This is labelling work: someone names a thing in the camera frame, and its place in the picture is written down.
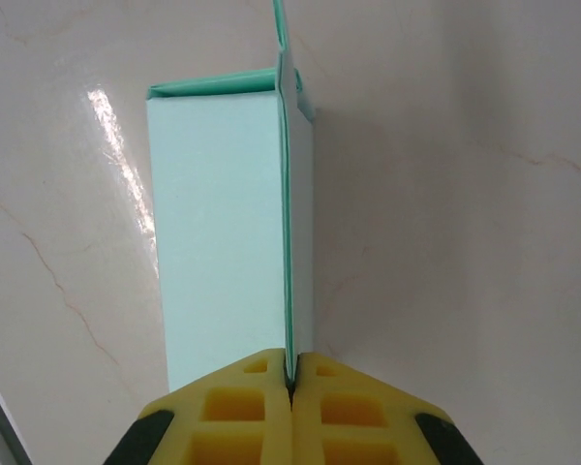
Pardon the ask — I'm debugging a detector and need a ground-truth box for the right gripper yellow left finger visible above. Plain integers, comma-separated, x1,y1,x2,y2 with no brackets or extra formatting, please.
104,348,292,465

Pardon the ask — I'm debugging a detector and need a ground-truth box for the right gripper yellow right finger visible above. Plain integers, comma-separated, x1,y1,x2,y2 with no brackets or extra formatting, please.
291,351,486,465

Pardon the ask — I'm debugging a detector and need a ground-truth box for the light blue cloth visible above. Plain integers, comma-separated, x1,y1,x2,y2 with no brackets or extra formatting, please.
146,0,318,394

